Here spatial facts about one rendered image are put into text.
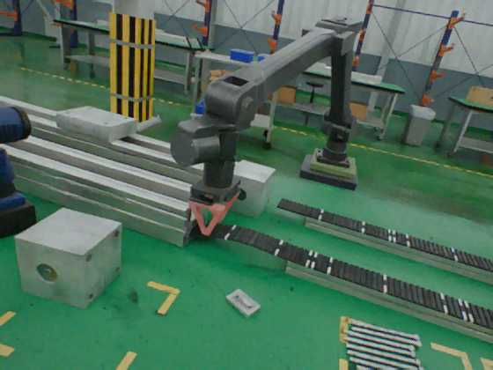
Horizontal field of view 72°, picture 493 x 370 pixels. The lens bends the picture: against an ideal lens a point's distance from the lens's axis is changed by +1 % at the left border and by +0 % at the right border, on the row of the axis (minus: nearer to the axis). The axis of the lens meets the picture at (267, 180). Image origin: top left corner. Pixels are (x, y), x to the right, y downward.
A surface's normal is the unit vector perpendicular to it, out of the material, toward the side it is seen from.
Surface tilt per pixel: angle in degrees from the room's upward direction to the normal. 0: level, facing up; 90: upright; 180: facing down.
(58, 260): 90
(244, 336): 0
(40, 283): 90
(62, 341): 0
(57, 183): 90
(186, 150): 88
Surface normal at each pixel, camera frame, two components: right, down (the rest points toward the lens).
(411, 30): -0.21, 0.36
